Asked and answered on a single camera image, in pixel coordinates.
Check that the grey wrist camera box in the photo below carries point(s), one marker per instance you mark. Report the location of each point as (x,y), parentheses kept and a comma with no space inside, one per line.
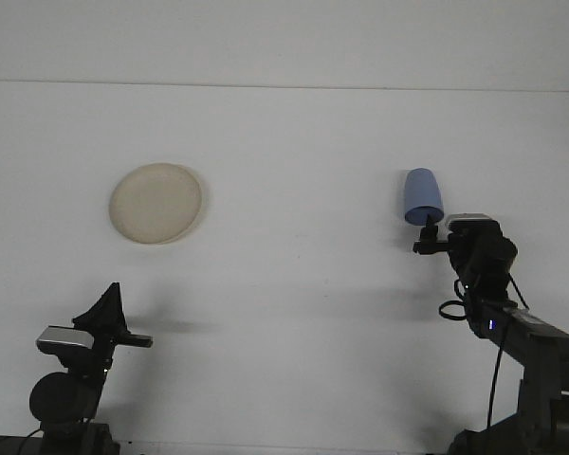
(469,218)
(64,337)

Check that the pale round plate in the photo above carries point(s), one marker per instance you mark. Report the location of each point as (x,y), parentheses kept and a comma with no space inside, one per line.
(156,204)

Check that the pale blue cup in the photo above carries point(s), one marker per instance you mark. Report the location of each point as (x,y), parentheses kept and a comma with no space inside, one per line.
(422,192)

